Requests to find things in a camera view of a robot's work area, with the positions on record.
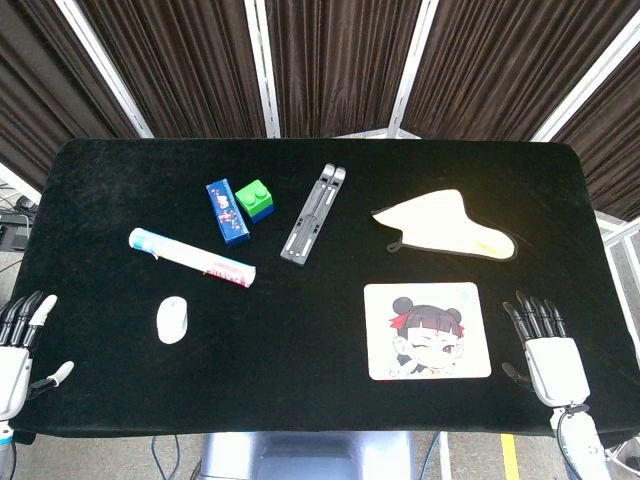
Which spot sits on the black folding laptop stand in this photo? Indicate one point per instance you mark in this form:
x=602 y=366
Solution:
x=312 y=212

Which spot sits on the white toothpaste tube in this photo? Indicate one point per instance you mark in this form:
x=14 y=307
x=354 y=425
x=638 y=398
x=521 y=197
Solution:
x=190 y=256

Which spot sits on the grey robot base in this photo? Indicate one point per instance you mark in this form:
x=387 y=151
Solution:
x=310 y=457

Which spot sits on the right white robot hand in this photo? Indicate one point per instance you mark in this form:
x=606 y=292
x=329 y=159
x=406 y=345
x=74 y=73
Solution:
x=555 y=370

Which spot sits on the white computer mouse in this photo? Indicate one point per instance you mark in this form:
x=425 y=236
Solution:
x=172 y=320

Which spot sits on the aluminium side frame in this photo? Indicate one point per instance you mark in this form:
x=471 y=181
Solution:
x=622 y=240

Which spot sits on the yellow floor tape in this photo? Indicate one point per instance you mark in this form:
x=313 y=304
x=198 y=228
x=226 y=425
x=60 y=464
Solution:
x=510 y=457

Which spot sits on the cartoon girl mouse pad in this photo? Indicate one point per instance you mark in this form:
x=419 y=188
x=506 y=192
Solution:
x=425 y=295

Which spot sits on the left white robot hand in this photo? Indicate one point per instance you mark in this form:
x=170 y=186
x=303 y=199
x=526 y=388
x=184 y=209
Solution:
x=12 y=370

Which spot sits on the blue building block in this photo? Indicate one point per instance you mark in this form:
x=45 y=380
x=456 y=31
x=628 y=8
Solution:
x=262 y=214

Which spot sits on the black velvet tablecloth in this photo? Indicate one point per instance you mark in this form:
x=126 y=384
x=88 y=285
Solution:
x=300 y=375

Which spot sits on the green building block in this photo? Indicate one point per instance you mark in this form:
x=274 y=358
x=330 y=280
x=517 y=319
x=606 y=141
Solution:
x=254 y=197

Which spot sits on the brown pleated curtain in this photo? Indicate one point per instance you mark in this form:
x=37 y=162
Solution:
x=505 y=65
x=610 y=150
x=185 y=65
x=45 y=90
x=340 y=65

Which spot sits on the white aluminium frame post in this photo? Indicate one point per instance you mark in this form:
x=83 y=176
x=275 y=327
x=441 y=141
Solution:
x=265 y=75
x=585 y=80
x=17 y=182
x=105 y=65
x=412 y=65

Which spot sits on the black floor equipment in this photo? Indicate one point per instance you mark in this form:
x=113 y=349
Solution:
x=12 y=235

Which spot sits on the blue printed carton box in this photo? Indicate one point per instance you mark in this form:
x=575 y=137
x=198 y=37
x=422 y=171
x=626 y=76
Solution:
x=227 y=212

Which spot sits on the yellow oven mitt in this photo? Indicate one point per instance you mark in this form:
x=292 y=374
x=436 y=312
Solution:
x=440 y=220

